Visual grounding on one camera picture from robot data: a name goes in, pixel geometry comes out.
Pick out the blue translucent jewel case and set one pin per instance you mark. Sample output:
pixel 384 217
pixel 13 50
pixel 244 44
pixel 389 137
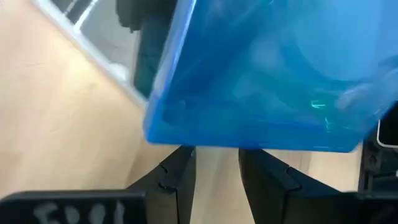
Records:
pixel 264 77

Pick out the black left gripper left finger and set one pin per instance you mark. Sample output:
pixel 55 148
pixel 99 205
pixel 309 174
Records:
pixel 177 183

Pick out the clear plastic container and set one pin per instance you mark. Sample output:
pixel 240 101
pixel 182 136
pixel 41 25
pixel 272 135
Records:
pixel 93 49

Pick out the black device with white outline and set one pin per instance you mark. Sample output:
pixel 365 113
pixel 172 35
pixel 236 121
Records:
pixel 381 155

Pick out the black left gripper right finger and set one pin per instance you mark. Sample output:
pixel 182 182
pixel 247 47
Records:
pixel 264 183

